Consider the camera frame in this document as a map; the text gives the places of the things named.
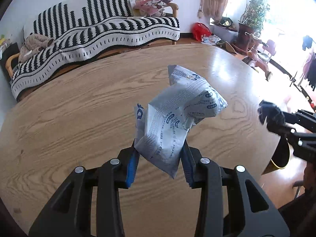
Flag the black white striped sofa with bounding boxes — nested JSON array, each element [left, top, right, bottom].
[[10, 0, 181, 99]]

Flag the brown plush toy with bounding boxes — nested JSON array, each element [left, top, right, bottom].
[[18, 34, 54, 63]]

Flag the pink cartoon cushion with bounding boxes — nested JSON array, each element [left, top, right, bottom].
[[131, 0, 172, 17]]

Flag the red plastic bag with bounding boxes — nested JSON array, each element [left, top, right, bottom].
[[191, 23, 212, 42]]

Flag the papers on floor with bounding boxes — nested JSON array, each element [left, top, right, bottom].
[[201, 34, 221, 45]]

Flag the pink kids tricycle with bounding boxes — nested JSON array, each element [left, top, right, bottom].
[[242, 32, 276, 81]]

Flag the person's right hand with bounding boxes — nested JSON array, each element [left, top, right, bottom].
[[303, 162, 316, 191]]

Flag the green potted plant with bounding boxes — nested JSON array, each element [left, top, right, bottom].
[[235, 0, 270, 53]]

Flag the white blue printed wrapper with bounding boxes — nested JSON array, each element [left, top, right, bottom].
[[134, 65, 228, 178]]

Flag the black trash bin yellow rim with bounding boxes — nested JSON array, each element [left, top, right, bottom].
[[262, 137, 290, 175]]

